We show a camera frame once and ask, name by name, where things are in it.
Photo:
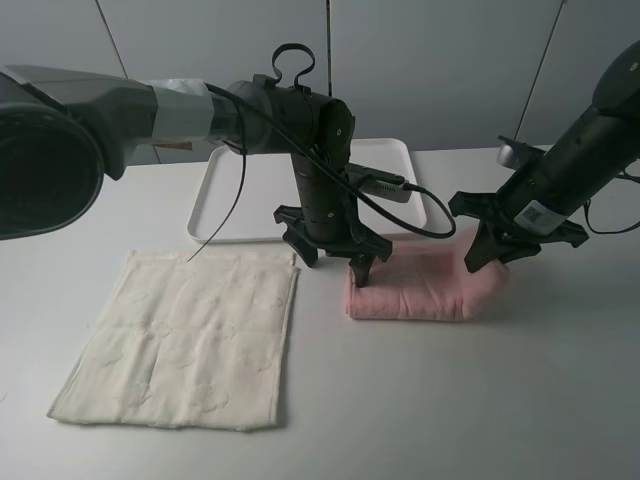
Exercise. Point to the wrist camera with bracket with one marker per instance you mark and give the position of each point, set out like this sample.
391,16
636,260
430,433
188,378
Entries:
377,183
514,154

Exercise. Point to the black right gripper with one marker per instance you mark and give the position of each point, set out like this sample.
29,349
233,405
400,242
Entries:
531,209

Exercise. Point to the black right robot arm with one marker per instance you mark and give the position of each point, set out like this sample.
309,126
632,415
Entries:
605,138

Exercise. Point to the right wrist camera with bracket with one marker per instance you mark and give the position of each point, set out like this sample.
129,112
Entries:
514,154

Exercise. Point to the white rectangular plastic tray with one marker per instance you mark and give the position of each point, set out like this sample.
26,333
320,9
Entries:
269,183

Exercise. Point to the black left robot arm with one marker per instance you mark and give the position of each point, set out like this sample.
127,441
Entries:
63,132

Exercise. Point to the pink towel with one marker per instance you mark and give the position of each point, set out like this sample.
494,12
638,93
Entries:
426,282

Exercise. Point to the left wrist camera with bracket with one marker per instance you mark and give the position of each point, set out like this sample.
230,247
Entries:
377,183

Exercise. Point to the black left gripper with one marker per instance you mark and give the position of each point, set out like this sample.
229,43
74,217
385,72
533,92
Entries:
327,219

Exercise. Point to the cream white towel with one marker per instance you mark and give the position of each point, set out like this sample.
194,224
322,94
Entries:
186,343

